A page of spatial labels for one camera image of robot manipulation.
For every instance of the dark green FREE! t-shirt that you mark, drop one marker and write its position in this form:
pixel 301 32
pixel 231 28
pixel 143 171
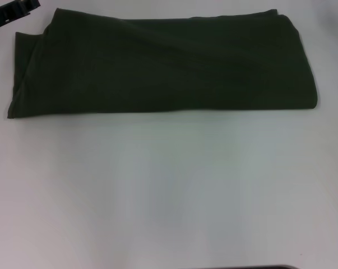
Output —
pixel 168 64

